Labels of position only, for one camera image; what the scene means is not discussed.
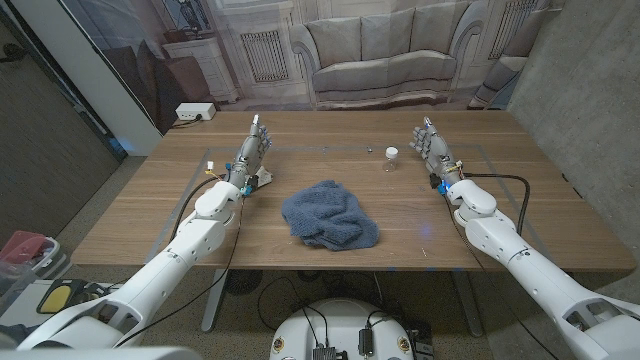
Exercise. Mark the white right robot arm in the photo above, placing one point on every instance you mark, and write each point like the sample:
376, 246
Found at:
530, 270

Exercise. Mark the clear jar with white lid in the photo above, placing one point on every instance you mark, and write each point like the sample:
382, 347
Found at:
390, 159

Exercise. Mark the white power strip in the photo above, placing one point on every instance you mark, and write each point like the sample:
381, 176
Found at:
195, 111

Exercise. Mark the bin with red lid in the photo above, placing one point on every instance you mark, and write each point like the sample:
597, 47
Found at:
30, 250

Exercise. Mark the blue knitted towel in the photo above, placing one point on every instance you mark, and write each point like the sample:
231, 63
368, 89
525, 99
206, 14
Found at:
327, 217

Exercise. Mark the clear plastic container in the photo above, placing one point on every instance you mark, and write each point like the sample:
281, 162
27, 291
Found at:
12, 285

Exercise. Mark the yellow foot pedal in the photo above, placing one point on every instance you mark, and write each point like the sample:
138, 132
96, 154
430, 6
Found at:
57, 297

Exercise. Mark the printed living room backdrop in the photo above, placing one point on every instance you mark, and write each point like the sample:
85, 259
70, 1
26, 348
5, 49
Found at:
380, 50

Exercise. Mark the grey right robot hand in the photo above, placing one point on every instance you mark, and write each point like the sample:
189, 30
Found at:
436, 150

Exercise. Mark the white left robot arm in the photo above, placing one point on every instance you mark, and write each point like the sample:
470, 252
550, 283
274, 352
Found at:
165, 270

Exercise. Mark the grey table leg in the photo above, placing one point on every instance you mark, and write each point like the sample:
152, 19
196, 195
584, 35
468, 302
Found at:
467, 305
214, 300

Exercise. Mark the black round fan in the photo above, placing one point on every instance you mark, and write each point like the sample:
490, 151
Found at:
243, 281

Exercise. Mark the white patterned pad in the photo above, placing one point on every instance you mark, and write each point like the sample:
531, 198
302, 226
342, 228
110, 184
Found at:
264, 176

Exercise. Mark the white robot torso base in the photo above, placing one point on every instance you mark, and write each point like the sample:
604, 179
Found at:
340, 325

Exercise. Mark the grey tape outline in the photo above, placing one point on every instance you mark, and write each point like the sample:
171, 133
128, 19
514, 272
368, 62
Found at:
325, 148

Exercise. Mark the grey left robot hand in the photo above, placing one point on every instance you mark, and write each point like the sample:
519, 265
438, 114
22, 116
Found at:
249, 155

